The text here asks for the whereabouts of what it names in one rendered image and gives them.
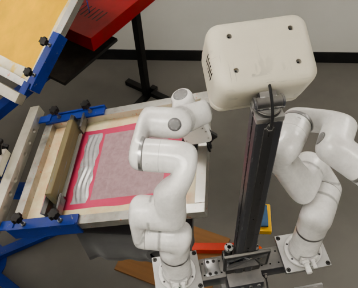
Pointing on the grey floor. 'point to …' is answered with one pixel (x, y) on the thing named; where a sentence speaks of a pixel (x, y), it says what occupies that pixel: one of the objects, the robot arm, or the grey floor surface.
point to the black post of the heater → (142, 66)
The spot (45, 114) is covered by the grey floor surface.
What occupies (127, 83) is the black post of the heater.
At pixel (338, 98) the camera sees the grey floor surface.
